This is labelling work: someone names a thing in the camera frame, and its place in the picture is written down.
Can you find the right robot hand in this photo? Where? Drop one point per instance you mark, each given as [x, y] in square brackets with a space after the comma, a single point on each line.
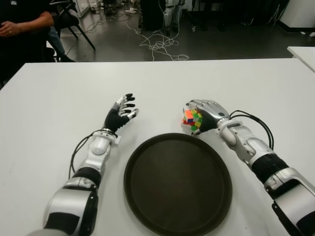
[214, 110]

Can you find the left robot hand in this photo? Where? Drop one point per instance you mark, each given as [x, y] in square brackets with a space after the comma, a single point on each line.
[115, 118]

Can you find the multicolour Rubik's cube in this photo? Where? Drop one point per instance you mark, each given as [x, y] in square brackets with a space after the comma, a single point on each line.
[190, 115]

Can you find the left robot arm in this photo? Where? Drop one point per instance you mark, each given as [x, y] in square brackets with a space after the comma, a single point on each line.
[96, 147]

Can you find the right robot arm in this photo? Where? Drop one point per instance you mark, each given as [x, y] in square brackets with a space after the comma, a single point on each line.
[246, 142]

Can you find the dark brown round plate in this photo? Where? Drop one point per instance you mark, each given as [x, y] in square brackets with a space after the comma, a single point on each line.
[177, 186]

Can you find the black office chair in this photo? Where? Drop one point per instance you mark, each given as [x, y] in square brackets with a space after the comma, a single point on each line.
[71, 23]

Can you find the white side table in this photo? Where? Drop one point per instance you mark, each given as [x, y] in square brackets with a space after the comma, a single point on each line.
[305, 55]

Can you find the white humanoid robot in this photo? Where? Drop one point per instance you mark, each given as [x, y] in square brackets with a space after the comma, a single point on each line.
[169, 12]

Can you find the black equipment case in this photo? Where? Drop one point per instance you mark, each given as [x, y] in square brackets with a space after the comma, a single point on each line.
[151, 14]

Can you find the seated person black shirt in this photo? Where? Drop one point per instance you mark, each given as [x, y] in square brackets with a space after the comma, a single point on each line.
[27, 25]

